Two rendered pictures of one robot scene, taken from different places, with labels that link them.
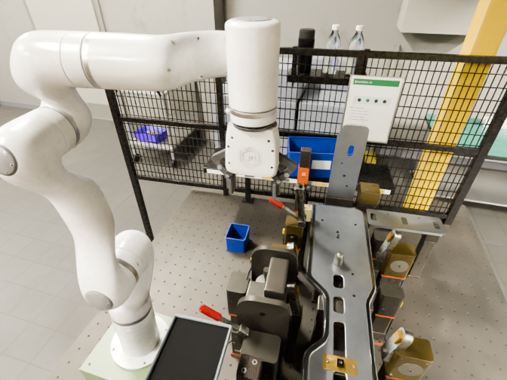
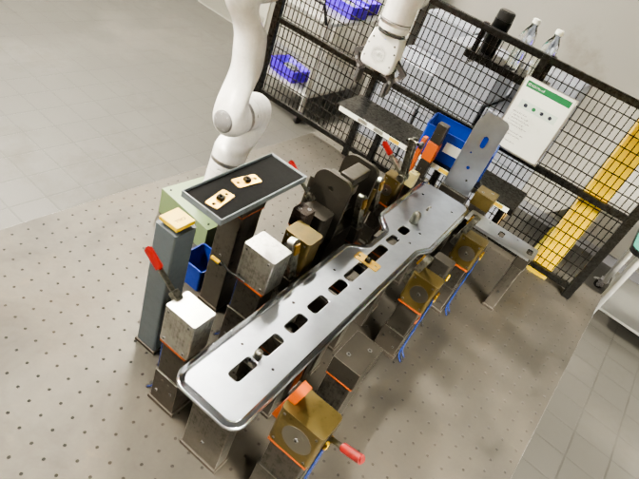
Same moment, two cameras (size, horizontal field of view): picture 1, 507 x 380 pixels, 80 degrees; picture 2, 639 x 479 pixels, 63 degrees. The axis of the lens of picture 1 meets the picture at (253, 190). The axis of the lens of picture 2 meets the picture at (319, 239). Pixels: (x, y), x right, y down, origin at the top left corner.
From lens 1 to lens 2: 0.97 m
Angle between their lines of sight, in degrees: 7
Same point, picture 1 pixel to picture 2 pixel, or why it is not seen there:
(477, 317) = (523, 360)
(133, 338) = not seen: hidden behind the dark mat
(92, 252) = (239, 82)
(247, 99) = (393, 11)
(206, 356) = (282, 179)
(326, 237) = (416, 204)
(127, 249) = (256, 102)
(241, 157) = (373, 52)
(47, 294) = (106, 171)
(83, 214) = (249, 50)
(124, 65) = not seen: outside the picture
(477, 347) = (502, 373)
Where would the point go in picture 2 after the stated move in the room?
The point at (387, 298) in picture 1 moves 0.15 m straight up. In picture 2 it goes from (436, 261) to (458, 228)
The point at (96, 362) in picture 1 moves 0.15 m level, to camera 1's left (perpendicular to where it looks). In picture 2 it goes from (176, 192) to (142, 173)
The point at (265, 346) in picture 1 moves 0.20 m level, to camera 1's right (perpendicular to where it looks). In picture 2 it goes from (320, 211) to (379, 242)
